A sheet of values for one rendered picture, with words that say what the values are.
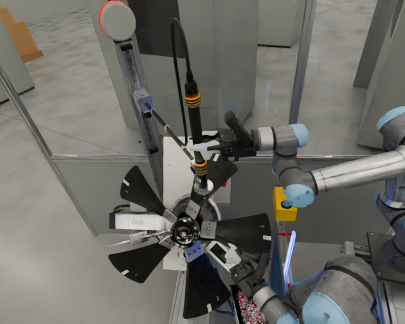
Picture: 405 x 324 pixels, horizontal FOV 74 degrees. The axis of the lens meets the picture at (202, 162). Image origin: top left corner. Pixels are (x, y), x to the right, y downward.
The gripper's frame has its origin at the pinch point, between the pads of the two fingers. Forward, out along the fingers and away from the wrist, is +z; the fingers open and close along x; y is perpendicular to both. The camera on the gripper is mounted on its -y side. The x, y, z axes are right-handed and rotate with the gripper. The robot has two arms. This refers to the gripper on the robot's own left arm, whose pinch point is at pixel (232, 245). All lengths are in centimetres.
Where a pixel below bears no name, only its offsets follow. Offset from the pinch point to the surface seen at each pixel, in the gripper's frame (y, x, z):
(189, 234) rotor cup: 12.2, -5.5, 11.4
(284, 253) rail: -27.7, 35.9, -1.3
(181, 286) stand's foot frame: 26, 108, 50
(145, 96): -3, -39, 70
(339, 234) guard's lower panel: -102, 110, 12
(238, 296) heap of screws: 4.5, 33.1, -5.7
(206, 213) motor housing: -0.3, 2.2, 21.6
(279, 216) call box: -33.5, 19.3, 8.7
